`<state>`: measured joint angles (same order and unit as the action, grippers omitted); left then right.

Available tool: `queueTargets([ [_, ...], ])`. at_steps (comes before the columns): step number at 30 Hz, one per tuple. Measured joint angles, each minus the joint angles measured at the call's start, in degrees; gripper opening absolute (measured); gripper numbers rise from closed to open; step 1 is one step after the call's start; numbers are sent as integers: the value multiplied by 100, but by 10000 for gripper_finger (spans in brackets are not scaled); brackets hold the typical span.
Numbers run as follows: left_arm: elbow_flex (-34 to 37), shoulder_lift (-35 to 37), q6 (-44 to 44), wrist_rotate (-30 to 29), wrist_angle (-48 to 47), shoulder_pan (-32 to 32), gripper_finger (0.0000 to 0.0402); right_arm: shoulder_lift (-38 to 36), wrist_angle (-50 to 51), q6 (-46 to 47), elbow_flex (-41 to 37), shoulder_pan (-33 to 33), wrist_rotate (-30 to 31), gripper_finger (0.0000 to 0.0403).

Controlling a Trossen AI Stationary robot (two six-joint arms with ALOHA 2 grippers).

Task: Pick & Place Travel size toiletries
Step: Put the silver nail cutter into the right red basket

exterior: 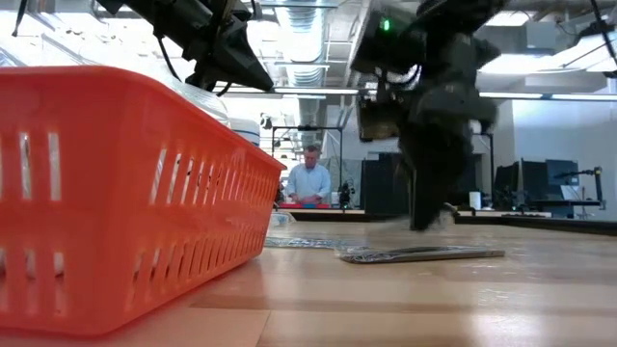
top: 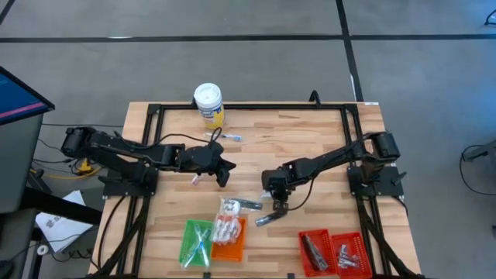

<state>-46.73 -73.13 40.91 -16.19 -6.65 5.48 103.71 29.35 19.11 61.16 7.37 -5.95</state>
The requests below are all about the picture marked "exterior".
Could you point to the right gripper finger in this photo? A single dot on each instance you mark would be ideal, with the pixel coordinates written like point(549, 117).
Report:
point(429, 183)

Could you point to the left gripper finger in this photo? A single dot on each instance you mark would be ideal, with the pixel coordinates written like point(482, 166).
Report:
point(236, 62)

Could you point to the orange plastic slotted basket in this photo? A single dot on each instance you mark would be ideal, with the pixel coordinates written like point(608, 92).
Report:
point(120, 202)

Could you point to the background black robot arm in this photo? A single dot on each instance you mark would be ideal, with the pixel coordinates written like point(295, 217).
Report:
point(345, 195)

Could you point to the black partition screen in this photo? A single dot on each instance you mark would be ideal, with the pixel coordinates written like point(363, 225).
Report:
point(381, 183)

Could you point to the white cup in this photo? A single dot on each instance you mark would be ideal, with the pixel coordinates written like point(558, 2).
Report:
point(474, 201)

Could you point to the white yellow wipes canister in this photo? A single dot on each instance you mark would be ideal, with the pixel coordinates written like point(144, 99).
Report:
point(248, 130)

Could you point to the black comb clear bag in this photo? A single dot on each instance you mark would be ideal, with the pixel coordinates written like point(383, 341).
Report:
point(419, 254)
point(308, 243)

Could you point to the person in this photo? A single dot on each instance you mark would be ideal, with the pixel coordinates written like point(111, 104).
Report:
point(308, 183)

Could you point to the blue white toothbrush clear bag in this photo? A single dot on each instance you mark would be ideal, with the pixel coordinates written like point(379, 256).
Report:
point(282, 221)

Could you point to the black background rig frame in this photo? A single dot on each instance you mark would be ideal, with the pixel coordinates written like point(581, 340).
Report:
point(308, 128)
point(491, 168)

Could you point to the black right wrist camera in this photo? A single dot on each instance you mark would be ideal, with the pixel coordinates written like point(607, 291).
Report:
point(385, 48)

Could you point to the black aluminium table frame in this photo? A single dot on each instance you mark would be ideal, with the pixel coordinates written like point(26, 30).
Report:
point(554, 225)

